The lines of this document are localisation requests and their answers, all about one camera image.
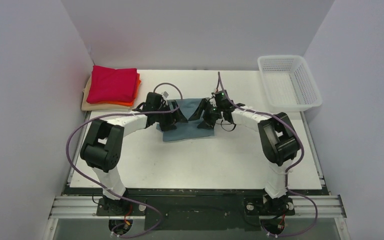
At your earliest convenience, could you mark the blue-grey t shirt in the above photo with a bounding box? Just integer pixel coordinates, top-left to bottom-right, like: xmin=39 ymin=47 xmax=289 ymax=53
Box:
xmin=156 ymin=98 xmax=215 ymax=142

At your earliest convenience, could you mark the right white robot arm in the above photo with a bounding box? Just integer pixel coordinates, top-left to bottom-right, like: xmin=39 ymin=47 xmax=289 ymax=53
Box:
xmin=189 ymin=90 xmax=301 ymax=215

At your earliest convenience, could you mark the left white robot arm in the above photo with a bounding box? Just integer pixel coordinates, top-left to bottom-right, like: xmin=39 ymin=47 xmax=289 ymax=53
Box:
xmin=80 ymin=92 xmax=188 ymax=215

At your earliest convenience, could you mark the folded orange t shirt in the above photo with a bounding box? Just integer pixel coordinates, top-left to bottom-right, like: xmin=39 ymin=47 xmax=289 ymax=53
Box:
xmin=103 ymin=73 xmax=142 ymax=107

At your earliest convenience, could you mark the folded magenta t shirt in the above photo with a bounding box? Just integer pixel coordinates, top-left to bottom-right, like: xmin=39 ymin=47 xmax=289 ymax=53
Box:
xmin=86 ymin=65 xmax=138 ymax=104

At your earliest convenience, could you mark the folded beige t shirt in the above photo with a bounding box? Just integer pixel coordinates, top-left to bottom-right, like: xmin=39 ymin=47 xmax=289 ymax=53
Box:
xmin=81 ymin=76 xmax=131 ymax=112

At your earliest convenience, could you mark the white plastic basket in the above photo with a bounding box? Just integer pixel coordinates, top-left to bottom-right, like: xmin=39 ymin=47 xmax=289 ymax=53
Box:
xmin=257 ymin=55 xmax=323 ymax=112

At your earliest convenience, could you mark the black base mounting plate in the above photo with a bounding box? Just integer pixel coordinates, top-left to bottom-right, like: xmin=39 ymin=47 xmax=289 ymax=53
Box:
xmin=95 ymin=188 xmax=329 ymax=233

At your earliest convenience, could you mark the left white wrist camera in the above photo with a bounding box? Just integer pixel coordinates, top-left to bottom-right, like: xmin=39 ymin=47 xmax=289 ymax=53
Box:
xmin=161 ymin=91 xmax=169 ymax=99

